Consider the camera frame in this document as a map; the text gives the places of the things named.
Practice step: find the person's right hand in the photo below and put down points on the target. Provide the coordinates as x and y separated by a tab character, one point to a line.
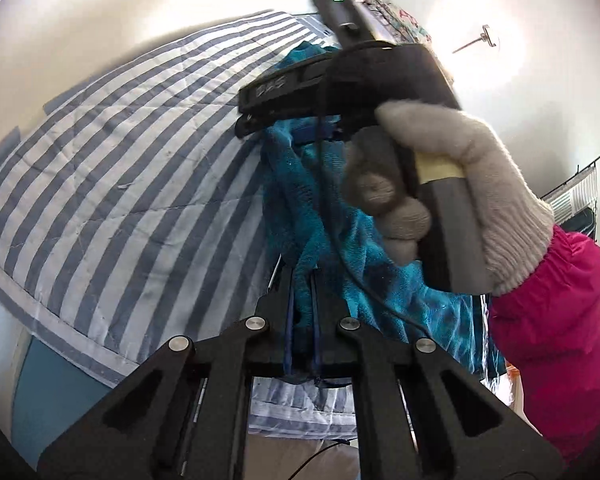
500	200

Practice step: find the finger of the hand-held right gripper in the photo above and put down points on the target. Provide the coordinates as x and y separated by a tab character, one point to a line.
252	124

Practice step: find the blue bed base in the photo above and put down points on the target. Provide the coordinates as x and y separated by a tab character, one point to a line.
55	400

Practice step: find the teal fleece garment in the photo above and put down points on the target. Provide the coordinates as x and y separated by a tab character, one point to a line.
300	195

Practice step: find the striped hanging cloth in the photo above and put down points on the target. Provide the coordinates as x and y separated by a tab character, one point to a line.
575	197

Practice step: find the blue white striped blanket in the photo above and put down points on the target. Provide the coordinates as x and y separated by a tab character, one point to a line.
130	170

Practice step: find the person's right forearm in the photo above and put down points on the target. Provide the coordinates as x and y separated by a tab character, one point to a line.
555	335

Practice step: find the floral folded quilt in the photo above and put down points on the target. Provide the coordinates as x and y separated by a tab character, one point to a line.
397	15

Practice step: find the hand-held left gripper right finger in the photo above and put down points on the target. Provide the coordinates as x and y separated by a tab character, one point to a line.
330	340

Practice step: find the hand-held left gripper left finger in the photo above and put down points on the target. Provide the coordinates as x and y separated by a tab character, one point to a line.
267	340

